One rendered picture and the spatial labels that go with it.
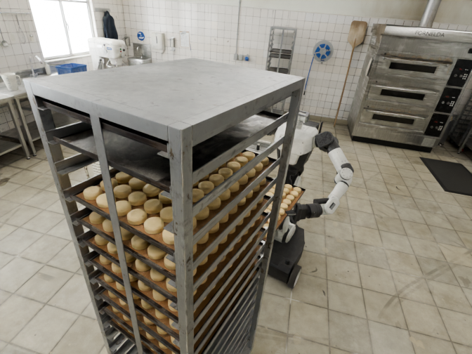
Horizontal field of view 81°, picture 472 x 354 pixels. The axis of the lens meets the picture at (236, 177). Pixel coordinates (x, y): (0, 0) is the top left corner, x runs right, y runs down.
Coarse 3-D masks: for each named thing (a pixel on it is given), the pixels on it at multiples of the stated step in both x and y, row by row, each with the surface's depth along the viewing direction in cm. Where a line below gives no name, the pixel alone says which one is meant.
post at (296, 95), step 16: (304, 80) 93; (288, 112) 99; (288, 128) 101; (288, 144) 104; (288, 160) 108; (272, 208) 120; (272, 224) 124; (272, 240) 129; (256, 304) 154; (256, 320) 161
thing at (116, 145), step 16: (272, 112) 102; (240, 128) 89; (256, 128) 90; (64, 144) 69; (80, 144) 71; (112, 144) 72; (128, 144) 73; (144, 144) 74; (208, 144) 76; (224, 144) 77; (112, 160) 65; (128, 160) 65; (144, 160) 66; (160, 160) 66; (192, 160) 68; (208, 160) 68; (144, 176) 57; (160, 176) 60
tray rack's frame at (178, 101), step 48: (48, 96) 62; (96, 96) 57; (144, 96) 60; (192, 96) 63; (240, 96) 66; (48, 144) 72; (96, 144) 61; (192, 240) 61; (96, 288) 103; (192, 288) 69; (192, 336) 80
